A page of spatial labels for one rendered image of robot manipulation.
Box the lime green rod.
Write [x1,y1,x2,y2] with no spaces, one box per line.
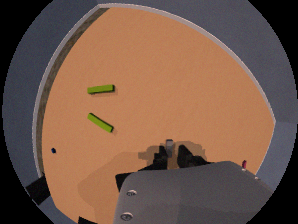
[87,113,114,133]
[87,84,115,94]

